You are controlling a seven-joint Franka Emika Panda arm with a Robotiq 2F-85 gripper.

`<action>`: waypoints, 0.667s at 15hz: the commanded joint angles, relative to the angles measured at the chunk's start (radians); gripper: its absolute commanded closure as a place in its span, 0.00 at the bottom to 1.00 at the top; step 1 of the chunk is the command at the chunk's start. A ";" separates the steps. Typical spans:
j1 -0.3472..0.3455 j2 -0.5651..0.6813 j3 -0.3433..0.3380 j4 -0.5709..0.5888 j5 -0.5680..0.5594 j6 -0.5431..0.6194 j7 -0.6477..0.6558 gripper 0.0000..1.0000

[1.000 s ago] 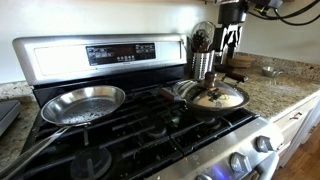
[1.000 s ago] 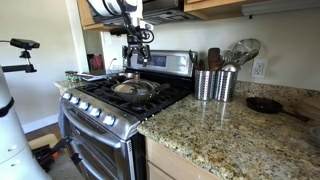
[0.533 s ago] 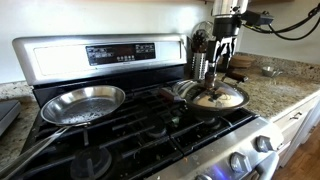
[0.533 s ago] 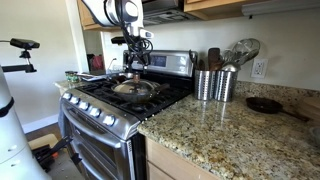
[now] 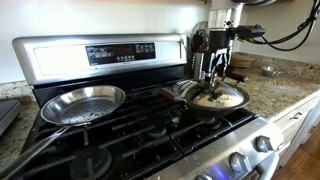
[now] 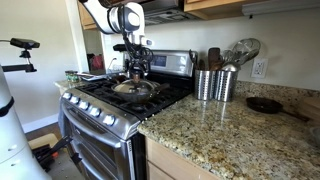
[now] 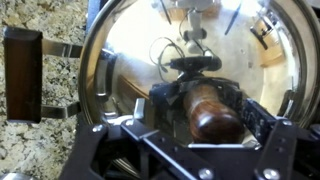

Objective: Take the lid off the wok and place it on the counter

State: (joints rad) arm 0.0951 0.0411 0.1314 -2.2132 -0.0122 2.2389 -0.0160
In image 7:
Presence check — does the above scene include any steel lid with wooden knob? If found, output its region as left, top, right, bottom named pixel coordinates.
left=78, top=0, right=320, bottom=179

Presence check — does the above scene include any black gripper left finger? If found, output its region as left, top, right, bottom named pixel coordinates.
left=59, top=98, right=218, bottom=180

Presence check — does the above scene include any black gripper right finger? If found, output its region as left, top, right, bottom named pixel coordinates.
left=241, top=99, right=320, bottom=180

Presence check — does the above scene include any dark wok with wooden handle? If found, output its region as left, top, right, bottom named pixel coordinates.
left=3, top=26, right=84, bottom=124

